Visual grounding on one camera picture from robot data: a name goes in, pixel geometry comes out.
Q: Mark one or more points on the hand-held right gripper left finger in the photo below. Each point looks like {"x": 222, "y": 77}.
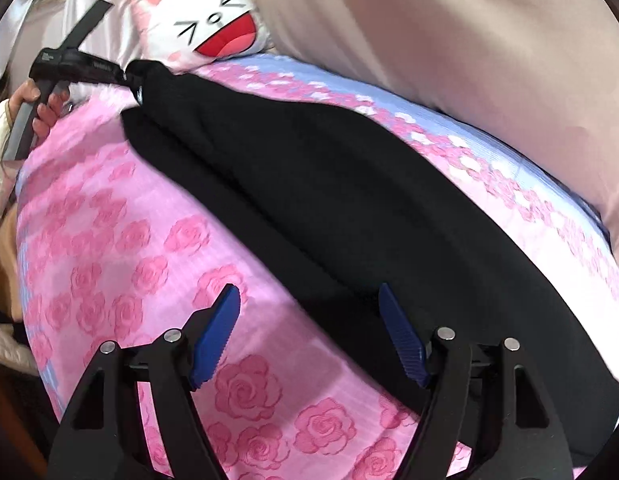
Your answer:
{"x": 217, "y": 335}

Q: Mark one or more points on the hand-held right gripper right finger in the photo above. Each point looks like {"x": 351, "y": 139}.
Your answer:
{"x": 402, "y": 335}

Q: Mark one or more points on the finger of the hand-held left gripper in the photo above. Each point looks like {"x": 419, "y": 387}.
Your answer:
{"x": 134, "y": 80}

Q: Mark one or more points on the black pants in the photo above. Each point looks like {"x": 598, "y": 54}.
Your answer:
{"x": 314, "y": 200}

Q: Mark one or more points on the person's left hand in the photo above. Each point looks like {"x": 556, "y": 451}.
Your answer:
{"x": 52, "y": 112}

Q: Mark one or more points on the cartoon cat pillow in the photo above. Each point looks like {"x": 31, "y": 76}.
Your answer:
{"x": 224, "y": 15}

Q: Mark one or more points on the pink rose blanket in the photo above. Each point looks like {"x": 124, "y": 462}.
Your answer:
{"x": 139, "y": 210}

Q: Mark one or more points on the white quilted jacket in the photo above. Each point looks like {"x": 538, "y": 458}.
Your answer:
{"x": 9, "y": 350}

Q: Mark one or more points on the beige curtain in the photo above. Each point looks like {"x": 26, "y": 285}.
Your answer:
{"x": 439, "y": 35}

